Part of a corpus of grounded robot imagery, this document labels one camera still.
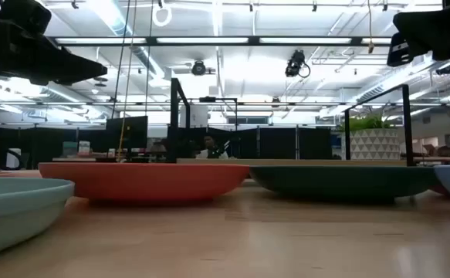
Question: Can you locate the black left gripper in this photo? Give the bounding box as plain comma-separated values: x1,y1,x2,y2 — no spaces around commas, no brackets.
0,18,109,86

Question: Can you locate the orange plate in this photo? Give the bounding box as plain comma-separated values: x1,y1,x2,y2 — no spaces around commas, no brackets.
38,161,251,202

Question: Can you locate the light blue bowl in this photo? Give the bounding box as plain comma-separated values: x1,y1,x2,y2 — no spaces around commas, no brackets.
0,177,76,259

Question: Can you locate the dark green plate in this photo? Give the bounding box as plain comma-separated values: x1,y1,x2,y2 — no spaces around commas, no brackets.
249,164,440,203

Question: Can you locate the black metal wooden board shelf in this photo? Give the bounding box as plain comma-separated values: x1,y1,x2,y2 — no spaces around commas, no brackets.
169,78,417,168

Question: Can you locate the black overhead light bar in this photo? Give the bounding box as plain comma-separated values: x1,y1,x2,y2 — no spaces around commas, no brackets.
49,36,394,48

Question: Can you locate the teal box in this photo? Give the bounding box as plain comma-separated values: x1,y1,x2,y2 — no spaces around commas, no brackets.
62,141,79,158

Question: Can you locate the black computer monitor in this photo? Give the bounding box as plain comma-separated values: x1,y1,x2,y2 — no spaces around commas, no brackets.
106,115,149,154

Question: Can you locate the wooden desk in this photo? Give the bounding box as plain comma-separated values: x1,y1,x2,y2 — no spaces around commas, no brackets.
52,156,118,163
413,156,450,164

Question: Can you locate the white container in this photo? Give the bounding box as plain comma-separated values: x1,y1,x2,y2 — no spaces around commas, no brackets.
5,147,22,170

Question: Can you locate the green potted plant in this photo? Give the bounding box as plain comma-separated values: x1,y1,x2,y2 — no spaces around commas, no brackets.
337,114,398,133

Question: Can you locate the white triangle-patterned planter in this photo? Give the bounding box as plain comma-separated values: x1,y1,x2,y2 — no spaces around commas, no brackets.
340,128,401,161

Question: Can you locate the white cabinet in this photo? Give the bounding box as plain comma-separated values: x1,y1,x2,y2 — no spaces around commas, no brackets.
179,104,209,129

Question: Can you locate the person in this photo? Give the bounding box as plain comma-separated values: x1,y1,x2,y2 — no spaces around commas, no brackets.
195,134,230,160

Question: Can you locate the black hanging cable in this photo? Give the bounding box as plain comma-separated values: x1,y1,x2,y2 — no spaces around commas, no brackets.
110,0,132,119
144,0,155,117

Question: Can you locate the yellow hanging cable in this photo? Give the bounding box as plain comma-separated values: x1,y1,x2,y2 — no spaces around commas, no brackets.
117,0,138,161

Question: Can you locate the yellow cable with connector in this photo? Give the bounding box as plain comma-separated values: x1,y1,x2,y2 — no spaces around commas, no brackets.
367,0,376,55

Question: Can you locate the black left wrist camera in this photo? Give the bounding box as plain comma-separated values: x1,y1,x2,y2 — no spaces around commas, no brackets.
0,0,52,36

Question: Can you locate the white hanging ring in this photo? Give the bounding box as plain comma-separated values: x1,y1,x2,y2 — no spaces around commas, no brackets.
151,2,173,28

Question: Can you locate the black cable loop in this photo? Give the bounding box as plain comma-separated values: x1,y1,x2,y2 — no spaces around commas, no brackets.
0,148,22,170

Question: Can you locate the round black overhead camera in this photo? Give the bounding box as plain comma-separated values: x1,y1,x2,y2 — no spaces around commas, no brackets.
191,59,208,76

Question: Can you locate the black overhead camera with cable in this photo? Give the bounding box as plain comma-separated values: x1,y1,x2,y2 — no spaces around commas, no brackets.
284,49,312,79

